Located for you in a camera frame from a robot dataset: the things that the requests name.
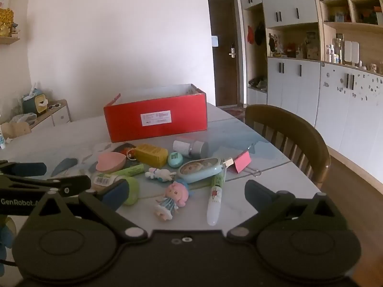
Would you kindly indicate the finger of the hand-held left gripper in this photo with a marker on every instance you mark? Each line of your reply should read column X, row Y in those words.
column 28, row 169
column 71, row 184

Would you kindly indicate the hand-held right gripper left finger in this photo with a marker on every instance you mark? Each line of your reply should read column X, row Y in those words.
column 115, row 193

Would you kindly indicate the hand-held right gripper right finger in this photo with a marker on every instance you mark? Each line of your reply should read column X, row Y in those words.
column 257, row 192

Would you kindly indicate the green bottle with white label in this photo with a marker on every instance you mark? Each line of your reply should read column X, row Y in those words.
column 133, row 191

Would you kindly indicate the pink heart-shaped bowl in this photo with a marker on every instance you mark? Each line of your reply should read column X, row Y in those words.
column 110, row 161

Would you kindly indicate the pink card with binder clip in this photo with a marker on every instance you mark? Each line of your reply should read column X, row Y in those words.
column 241, row 161

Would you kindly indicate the white tube with green label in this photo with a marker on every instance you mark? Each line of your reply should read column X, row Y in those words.
column 214, row 200

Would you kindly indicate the white unicorn toy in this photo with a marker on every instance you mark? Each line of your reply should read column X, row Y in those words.
column 161, row 174

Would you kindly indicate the yellow carton box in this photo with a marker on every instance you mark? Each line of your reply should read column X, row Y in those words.
column 149, row 154

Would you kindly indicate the pink-haired doll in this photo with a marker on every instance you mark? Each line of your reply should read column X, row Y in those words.
column 175, row 194

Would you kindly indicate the light blue cartoon case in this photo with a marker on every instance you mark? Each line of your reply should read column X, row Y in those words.
column 197, row 169

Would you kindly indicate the small mint green device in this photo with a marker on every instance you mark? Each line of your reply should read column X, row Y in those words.
column 175, row 159

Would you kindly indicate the red cardboard box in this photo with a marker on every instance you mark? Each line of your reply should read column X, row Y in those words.
column 128, row 122

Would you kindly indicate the white bottle with silver cap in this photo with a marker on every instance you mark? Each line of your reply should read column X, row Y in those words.
column 183, row 146

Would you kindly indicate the person's left hand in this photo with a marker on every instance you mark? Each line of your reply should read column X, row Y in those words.
column 6, row 237

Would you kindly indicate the blue and white packet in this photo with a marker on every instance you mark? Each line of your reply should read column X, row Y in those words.
column 2, row 140

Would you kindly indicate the brown paper bag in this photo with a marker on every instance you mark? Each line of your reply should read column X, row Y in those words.
column 15, row 130

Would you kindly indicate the dark speckled table mat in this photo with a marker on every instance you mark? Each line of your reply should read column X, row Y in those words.
column 121, row 147

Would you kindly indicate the clear plastic bag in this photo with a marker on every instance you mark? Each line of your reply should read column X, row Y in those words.
column 24, row 118

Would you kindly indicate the small white wooden sideboard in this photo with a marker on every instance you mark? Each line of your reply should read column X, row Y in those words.
column 59, row 116

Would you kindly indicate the teal and yellow tissue box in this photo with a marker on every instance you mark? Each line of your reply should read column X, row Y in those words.
column 34, row 103

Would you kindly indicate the white sunglasses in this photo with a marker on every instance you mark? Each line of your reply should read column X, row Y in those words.
column 54, row 106

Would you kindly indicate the brown wooden chair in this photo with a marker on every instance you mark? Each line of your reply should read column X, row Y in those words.
column 299, row 125

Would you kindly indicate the patterned door rug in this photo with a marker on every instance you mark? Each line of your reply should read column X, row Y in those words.
column 235, row 111

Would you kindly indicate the shoes on cabinet shelf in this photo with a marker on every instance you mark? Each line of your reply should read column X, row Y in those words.
column 258, row 83

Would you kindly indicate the brown entrance door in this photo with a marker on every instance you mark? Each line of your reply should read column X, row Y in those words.
column 223, row 77

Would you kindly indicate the row of shelf figurines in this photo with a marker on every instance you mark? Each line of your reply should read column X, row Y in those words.
column 291, row 49

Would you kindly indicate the yellow pineapple ornament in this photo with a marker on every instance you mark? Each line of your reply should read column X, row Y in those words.
column 6, row 22

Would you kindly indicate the red hat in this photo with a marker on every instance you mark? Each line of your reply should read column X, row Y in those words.
column 251, row 35

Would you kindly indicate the white paper on door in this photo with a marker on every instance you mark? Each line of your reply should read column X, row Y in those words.
column 214, row 41

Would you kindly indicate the black hat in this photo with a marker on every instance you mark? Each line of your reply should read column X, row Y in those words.
column 260, row 34

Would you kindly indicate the group of clear bottles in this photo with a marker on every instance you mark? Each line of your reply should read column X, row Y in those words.
column 335, row 53

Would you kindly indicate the white and wood wall cabinet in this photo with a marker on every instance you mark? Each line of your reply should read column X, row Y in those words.
column 344, row 110

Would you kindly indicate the wooden wall shelf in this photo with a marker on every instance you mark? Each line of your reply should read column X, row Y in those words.
column 9, row 40

